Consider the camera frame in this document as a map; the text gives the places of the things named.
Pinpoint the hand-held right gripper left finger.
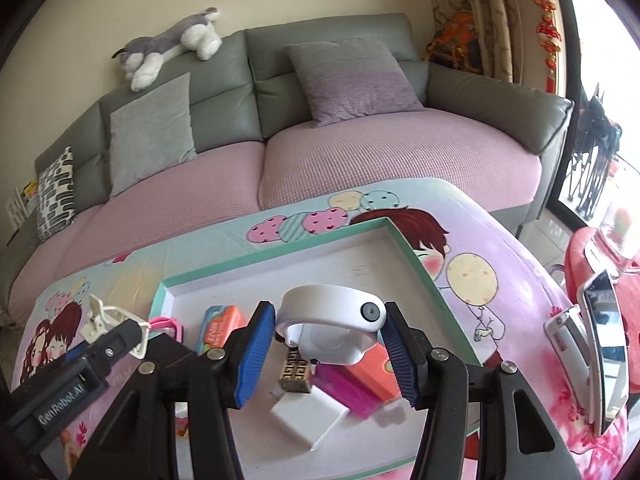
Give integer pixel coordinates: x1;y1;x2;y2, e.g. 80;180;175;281
67;301;277;480

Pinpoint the beige patterned curtain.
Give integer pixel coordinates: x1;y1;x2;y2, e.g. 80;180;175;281
424;0;517;84

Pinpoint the pink sofa cover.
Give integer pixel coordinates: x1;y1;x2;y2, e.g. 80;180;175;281
9;107;543;321

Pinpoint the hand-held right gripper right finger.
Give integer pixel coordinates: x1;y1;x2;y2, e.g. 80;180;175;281
382;302;583;480

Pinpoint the grey sofa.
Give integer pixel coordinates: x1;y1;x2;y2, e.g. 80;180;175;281
0;12;576;332

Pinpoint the large orange blue toy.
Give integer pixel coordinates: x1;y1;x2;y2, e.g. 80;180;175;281
344;345;402;404

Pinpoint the white plastic clip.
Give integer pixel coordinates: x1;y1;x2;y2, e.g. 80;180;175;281
82;294;151;361

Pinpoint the white magazine rack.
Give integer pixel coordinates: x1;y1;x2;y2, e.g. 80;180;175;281
5;180;39;247

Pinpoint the black white patterned pillow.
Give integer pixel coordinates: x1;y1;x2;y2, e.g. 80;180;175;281
36;146;77;244

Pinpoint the grey white plush dog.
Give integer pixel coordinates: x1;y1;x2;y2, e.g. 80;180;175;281
112;7;224;92

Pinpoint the printed cartoon blanket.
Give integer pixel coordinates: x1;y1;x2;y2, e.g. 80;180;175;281
10;177;632;480

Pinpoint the black metal railing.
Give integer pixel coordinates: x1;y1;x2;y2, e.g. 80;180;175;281
565;84;624;222

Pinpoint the plain grey pillow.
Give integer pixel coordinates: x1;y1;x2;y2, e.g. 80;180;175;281
109;72;197;199

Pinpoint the orange decoration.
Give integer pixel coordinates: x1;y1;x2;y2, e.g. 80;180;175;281
425;12;477;62

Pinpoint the grey purple pillow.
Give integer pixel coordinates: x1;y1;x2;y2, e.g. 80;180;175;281
285;37;426;128

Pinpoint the small orange blue toy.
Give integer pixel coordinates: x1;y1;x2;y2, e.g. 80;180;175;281
200;305;246;357

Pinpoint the red chair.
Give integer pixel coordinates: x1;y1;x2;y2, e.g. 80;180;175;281
564;226;640;312

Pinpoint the red hanging decoration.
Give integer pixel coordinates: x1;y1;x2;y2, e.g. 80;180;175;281
522;0;562;92

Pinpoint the magenta flash drive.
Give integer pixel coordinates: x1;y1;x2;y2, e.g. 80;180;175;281
315;362;382;419

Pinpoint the teal cardboard tray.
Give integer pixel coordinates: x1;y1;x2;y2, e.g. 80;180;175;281
147;217;484;476

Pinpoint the white charger plug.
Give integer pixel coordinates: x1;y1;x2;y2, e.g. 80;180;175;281
270;387;351;451

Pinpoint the pink smartwatch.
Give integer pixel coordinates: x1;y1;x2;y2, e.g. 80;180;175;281
148;315;184;342

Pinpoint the gold patterned box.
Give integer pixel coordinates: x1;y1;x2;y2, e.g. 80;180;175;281
277;345;319;396

